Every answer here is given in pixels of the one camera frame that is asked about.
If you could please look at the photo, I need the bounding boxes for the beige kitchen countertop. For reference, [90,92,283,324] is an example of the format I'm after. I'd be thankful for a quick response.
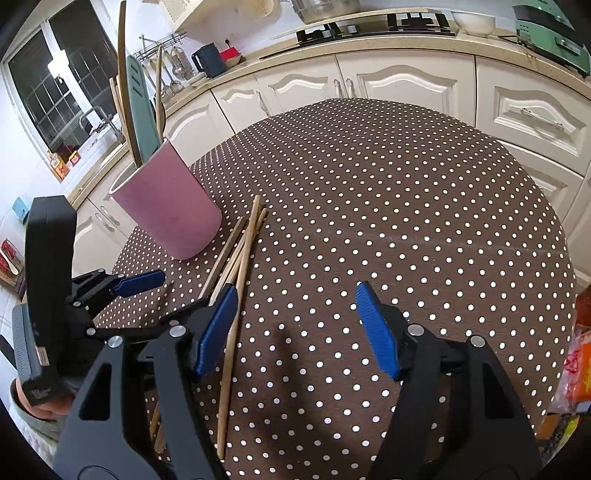
[67,27,591,208]

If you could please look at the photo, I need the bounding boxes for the steel cooking pot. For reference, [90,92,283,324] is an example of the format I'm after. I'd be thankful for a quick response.
[291,0,362,25]

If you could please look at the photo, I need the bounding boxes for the green countertop appliance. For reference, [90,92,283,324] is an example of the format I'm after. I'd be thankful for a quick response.
[512,1,591,78]

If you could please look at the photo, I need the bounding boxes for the dark electric kettle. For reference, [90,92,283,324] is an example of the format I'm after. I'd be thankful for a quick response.
[191,43,228,78]

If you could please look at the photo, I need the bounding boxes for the metal kitchen faucet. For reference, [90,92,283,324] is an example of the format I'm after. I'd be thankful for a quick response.
[79,105,123,139]

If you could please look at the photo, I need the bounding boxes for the white bowl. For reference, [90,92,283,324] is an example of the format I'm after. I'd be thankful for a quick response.
[451,10,498,38]

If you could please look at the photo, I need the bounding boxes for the cream range hood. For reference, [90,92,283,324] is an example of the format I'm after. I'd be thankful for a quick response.
[143,0,279,29]

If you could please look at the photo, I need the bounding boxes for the black gas hob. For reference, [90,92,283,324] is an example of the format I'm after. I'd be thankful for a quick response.
[260,11,461,61]

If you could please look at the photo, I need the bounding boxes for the kitchen window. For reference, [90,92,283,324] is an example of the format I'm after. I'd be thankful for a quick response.
[4,8,124,154]

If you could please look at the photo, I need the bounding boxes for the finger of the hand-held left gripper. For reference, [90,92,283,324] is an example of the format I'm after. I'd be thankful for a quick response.
[69,299,212,341]
[69,269,166,308]

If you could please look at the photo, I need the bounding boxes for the cream kitchen base cabinets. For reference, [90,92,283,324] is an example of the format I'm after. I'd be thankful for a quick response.
[69,50,591,241]

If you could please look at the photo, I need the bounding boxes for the brown polka-dot tablecloth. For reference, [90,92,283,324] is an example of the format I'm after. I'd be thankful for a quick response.
[95,97,578,480]

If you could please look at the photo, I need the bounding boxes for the red and yellow box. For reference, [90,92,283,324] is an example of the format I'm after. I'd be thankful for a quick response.
[47,148,83,182]

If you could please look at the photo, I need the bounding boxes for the red and white packet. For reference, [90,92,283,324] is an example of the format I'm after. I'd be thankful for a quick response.
[0,237,27,297]

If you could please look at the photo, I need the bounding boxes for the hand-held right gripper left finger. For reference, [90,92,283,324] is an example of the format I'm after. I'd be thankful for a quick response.
[54,285,239,480]

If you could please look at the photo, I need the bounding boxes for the person's left forearm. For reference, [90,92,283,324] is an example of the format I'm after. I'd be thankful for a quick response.
[7,397,70,459]

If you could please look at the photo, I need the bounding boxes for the pink cup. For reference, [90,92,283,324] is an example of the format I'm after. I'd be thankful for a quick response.
[109,138,223,261]

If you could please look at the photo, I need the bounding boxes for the orange plastic bag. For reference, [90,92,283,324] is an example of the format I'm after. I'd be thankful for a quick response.
[551,323,591,416]

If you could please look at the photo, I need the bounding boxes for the light blue spatula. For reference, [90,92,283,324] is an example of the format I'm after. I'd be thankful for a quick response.
[126,54,162,163]

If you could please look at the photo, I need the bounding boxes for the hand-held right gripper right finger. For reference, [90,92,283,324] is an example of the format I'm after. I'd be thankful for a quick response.
[355,281,543,480]

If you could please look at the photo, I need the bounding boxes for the person's left hand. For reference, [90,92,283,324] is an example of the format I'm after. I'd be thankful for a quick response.
[10,378,75,418]

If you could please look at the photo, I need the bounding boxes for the wall rail with metal ladles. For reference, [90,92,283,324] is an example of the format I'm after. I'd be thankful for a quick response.
[137,31,195,95]

